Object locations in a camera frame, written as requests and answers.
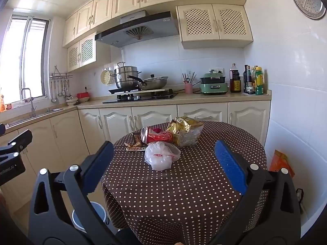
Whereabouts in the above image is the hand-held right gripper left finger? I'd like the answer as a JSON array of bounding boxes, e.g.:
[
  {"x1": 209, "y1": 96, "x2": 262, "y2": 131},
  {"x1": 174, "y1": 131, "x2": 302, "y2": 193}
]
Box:
[{"x1": 28, "y1": 140, "x2": 118, "y2": 245}]

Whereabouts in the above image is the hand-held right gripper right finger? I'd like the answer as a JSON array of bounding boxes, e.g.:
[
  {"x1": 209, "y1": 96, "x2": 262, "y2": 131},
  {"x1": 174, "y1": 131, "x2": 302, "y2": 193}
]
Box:
[{"x1": 211, "y1": 140, "x2": 302, "y2": 245}]

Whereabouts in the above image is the brown snack wrapper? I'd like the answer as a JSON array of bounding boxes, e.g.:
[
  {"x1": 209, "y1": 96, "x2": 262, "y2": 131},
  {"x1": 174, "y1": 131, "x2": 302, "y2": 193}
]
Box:
[{"x1": 126, "y1": 134, "x2": 149, "y2": 151}]

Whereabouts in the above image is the light blue waste bin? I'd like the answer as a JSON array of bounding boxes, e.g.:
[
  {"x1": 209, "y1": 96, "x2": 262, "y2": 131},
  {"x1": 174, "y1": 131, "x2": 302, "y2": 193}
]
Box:
[{"x1": 72, "y1": 201, "x2": 107, "y2": 233}]

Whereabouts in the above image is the gold snack bag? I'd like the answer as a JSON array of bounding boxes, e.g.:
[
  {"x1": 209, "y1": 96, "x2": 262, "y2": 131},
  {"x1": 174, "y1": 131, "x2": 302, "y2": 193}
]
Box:
[{"x1": 166, "y1": 117, "x2": 204, "y2": 148}]

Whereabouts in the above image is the white plastic bag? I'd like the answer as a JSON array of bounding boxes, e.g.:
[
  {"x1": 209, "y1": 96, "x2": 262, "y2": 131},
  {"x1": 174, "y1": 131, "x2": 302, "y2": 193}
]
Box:
[{"x1": 144, "y1": 141, "x2": 181, "y2": 171}]

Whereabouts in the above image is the red drink can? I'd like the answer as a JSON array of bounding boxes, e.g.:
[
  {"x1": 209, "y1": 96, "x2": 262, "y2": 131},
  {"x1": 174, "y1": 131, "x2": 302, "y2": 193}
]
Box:
[{"x1": 141, "y1": 127, "x2": 175, "y2": 145}]

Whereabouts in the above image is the steel sink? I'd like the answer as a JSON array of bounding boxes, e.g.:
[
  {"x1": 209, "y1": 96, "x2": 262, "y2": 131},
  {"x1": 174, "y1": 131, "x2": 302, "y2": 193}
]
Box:
[{"x1": 5, "y1": 107, "x2": 64, "y2": 128}]

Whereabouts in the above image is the metal faucet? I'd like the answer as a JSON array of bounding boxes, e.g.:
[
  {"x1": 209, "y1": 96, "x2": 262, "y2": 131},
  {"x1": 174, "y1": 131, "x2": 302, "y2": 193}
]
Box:
[{"x1": 20, "y1": 87, "x2": 36, "y2": 118}]

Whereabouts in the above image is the orange bag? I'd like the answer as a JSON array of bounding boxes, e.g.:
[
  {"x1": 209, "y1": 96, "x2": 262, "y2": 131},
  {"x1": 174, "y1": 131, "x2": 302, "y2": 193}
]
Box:
[{"x1": 269, "y1": 149, "x2": 295, "y2": 179}]

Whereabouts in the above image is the brown polka dot tablecloth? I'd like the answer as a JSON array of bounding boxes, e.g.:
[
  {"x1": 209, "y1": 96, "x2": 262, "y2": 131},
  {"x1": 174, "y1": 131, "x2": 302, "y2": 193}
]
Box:
[{"x1": 102, "y1": 121, "x2": 268, "y2": 245}]

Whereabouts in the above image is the row of hanging ladles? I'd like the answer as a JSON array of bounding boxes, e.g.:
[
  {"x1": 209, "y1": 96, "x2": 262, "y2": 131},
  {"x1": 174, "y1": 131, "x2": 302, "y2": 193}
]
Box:
[{"x1": 50, "y1": 78, "x2": 73, "y2": 102}]

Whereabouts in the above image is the kitchen window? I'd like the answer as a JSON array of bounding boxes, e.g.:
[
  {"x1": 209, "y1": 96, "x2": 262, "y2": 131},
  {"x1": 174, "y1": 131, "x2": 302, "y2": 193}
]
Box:
[{"x1": 0, "y1": 14, "x2": 52, "y2": 108}]

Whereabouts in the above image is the green electric cooker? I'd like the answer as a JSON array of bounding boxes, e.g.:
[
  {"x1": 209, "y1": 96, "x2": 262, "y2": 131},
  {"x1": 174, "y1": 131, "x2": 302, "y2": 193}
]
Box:
[{"x1": 199, "y1": 73, "x2": 228, "y2": 96}]

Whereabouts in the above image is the metal utensil rack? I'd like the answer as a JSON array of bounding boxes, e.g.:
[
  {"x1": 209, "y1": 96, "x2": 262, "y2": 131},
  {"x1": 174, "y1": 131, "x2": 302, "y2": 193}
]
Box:
[{"x1": 50, "y1": 66, "x2": 73, "y2": 79}]

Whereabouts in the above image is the black gas stove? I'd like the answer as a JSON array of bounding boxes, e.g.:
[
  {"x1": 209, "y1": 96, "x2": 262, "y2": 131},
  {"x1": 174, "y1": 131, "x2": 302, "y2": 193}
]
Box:
[{"x1": 102, "y1": 88, "x2": 178, "y2": 104}]

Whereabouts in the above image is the cream colander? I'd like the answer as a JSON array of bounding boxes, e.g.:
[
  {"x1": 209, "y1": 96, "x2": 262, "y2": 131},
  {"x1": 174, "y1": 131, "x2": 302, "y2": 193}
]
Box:
[{"x1": 100, "y1": 68, "x2": 116, "y2": 85}]

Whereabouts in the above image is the stainless steel steamer pot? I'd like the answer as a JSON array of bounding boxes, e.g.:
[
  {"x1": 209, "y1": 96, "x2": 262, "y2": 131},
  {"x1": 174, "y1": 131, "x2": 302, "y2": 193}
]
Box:
[{"x1": 114, "y1": 62, "x2": 142, "y2": 90}]

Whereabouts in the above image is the dark sauce bottle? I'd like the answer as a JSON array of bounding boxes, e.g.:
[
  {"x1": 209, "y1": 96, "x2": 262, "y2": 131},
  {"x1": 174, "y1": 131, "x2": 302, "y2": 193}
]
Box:
[{"x1": 243, "y1": 65, "x2": 252, "y2": 94}]

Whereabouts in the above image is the slim brown sauce bottle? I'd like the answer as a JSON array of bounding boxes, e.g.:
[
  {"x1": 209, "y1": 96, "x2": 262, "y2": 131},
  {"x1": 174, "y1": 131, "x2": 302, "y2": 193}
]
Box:
[{"x1": 250, "y1": 66, "x2": 256, "y2": 94}]

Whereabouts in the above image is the green yellow bottle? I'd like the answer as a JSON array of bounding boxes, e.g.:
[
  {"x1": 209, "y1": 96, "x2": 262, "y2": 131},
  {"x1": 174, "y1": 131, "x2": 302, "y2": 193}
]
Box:
[{"x1": 255, "y1": 67, "x2": 264, "y2": 95}]

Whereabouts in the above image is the stainless steel wok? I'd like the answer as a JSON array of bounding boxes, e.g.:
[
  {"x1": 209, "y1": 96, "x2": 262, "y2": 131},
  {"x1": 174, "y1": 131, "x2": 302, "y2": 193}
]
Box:
[{"x1": 128, "y1": 74, "x2": 169, "y2": 88}]

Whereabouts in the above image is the bundle of chopsticks and spoons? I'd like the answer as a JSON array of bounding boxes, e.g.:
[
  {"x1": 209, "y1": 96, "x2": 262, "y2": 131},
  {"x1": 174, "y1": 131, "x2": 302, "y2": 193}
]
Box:
[{"x1": 182, "y1": 71, "x2": 197, "y2": 84}]

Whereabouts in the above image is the narrow cream lattice door cabinet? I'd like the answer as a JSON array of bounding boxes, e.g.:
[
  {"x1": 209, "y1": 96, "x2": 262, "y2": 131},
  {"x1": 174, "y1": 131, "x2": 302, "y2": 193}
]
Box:
[{"x1": 67, "y1": 37, "x2": 97, "y2": 72}]

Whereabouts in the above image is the black range hood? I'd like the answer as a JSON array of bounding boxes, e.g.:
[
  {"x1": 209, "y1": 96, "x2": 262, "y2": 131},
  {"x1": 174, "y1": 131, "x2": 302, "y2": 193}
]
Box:
[{"x1": 95, "y1": 10, "x2": 180, "y2": 48}]

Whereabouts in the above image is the wide cream lattice door cabinet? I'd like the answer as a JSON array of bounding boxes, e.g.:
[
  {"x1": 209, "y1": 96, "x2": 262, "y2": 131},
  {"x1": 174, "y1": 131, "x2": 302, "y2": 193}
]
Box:
[{"x1": 176, "y1": 4, "x2": 254, "y2": 49}]

